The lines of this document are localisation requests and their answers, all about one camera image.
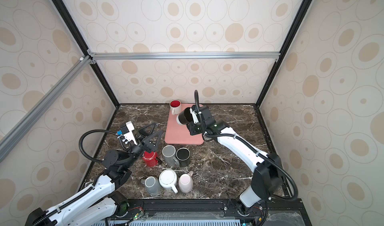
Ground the black and white mug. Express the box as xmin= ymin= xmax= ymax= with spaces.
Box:
xmin=177 ymin=107 xmax=194 ymax=125

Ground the grey mug row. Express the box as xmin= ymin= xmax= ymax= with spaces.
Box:
xmin=162 ymin=145 xmax=180 ymax=168
xmin=141 ymin=176 xmax=162 ymax=196

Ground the white mug red inside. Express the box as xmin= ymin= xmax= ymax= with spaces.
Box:
xmin=170 ymin=100 xmax=182 ymax=115

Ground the black mug white rim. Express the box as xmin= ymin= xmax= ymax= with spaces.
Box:
xmin=176 ymin=148 xmax=191 ymax=167

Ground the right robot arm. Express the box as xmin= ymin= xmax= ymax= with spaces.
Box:
xmin=178 ymin=105 xmax=284 ymax=208

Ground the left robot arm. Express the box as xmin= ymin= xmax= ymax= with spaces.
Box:
xmin=26 ymin=122 xmax=163 ymax=226

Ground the large white ribbed mug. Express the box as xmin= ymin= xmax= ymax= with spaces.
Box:
xmin=159 ymin=169 xmax=179 ymax=194

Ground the grey mug front row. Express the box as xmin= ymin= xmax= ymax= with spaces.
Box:
xmin=141 ymin=176 xmax=162 ymax=196

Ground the pink mug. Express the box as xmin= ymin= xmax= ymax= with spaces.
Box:
xmin=179 ymin=171 xmax=194 ymax=193

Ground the pink plastic tray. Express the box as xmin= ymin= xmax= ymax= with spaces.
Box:
xmin=165 ymin=107 xmax=204 ymax=145

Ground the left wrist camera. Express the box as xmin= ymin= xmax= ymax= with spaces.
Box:
xmin=117 ymin=121 xmax=138 ymax=145

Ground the horizontal aluminium frame bar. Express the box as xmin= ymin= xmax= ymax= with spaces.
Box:
xmin=90 ymin=51 xmax=280 ymax=60

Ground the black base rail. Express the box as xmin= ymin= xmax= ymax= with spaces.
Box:
xmin=52 ymin=197 xmax=313 ymax=226

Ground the left aluminium frame bar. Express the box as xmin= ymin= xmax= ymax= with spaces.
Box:
xmin=1 ymin=56 xmax=91 ymax=161

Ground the black left corner post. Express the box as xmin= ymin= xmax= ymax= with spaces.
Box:
xmin=51 ymin=0 xmax=120 ymax=108

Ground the black corner post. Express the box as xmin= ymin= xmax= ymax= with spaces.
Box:
xmin=255 ymin=0 xmax=313 ymax=109
xmin=51 ymin=0 xmax=120 ymax=108

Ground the black right corner post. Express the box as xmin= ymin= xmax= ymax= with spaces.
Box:
xmin=255 ymin=0 xmax=313 ymax=109

